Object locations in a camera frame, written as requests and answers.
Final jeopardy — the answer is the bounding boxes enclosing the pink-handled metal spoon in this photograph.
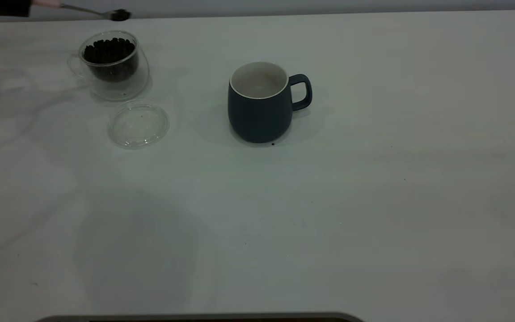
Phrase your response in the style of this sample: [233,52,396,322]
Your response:
[32,0,131,21]

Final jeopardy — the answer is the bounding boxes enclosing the dark grey ceramic mug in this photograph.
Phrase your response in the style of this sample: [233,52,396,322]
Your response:
[228,61,313,144]

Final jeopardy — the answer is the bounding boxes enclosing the dark roasted coffee beans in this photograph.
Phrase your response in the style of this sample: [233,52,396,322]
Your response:
[83,38,139,82]

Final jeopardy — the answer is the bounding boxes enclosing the clear round glass lid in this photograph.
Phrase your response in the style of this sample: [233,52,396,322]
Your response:
[107,102,170,149]

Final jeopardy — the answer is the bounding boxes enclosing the clear double-wall glass cup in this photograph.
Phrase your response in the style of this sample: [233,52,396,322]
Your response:
[67,30,151,102]

